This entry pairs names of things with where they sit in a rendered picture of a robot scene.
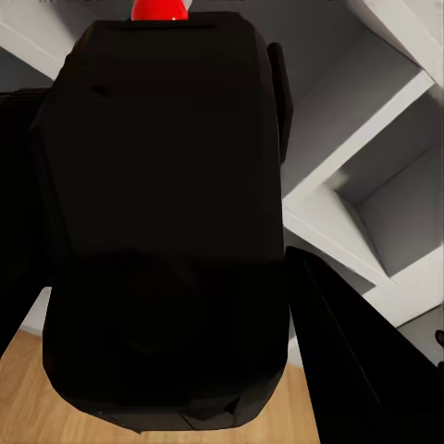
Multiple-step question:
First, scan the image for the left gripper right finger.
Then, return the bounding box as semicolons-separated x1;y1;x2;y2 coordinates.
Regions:
285;246;444;444

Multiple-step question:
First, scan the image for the digital camera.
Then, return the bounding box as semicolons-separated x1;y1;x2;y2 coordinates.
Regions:
0;0;294;435

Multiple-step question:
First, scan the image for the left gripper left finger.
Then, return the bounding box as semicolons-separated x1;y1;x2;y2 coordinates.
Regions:
0;246;48;357

